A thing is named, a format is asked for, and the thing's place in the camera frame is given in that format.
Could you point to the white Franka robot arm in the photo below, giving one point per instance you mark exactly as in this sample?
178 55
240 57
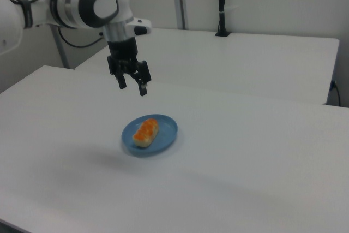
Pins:
81 3

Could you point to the orange glazed bread roll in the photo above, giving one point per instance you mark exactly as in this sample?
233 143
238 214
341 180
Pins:
145 132

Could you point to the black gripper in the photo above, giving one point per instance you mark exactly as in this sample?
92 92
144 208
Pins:
123 53

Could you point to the white adjacent table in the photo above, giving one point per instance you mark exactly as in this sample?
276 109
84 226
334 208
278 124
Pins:
218 61

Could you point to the black camera stand pole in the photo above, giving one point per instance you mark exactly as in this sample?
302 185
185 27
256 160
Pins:
222 3

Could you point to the blue oval plate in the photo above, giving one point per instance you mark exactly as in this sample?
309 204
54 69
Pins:
163 134

